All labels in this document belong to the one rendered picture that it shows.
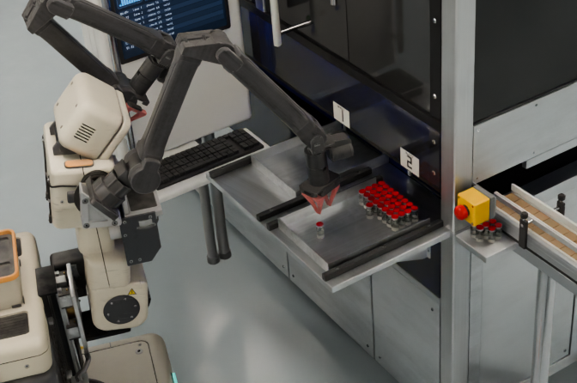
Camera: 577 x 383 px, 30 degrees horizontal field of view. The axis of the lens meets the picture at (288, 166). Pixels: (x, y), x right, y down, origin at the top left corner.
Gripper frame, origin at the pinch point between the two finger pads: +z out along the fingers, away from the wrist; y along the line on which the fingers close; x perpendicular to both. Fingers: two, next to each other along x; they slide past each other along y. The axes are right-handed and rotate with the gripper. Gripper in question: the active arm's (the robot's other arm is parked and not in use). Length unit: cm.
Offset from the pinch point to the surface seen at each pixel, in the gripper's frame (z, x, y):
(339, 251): 10.1, -7.3, -3.2
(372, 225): 11.1, -6.7, 11.3
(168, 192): 16, 62, -8
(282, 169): 10.7, 33.5, 16.5
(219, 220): 62, 87, 27
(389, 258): 11.0, -20.0, 2.8
